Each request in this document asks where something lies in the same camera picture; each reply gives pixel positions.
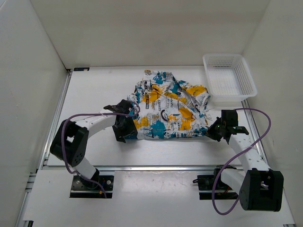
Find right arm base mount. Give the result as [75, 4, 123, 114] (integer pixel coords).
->
[192, 166, 238, 200]

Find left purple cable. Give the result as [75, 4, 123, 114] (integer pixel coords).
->
[61, 101, 141, 198]

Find white plastic basket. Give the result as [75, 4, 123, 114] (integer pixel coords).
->
[203, 53, 258, 106]

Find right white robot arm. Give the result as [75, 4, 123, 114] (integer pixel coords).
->
[205, 109, 284, 216]

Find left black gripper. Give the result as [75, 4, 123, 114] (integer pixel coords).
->
[112, 116, 137, 143]

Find patterned white shorts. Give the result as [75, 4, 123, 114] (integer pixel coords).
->
[127, 70, 211, 140]

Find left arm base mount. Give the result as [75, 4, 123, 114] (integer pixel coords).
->
[70, 175, 114, 199]

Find black corner label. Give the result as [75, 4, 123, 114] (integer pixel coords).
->
[73, 67, 90, 71]

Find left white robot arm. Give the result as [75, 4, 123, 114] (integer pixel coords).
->
[50, 99, 140, 191]

